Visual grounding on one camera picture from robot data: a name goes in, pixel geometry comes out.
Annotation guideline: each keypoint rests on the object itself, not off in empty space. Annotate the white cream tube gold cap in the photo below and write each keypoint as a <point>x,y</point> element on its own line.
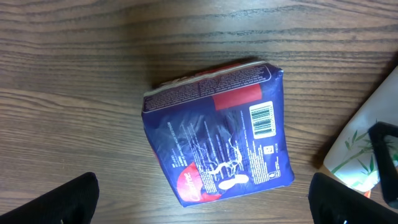
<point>351,158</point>

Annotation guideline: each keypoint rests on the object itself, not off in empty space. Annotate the purple sanitary pad pack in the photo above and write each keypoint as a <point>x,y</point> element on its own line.
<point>220,134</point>

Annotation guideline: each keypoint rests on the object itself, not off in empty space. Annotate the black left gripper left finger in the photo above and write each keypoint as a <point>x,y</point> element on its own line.
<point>72,202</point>

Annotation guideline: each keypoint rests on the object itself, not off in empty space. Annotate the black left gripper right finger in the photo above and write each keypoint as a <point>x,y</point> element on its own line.
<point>334,203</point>

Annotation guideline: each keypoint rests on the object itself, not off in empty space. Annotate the small orange snack packet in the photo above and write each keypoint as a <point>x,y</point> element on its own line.
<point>367,194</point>

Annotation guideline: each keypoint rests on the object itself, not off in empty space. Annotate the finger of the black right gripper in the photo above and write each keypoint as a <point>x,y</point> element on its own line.
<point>387,170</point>

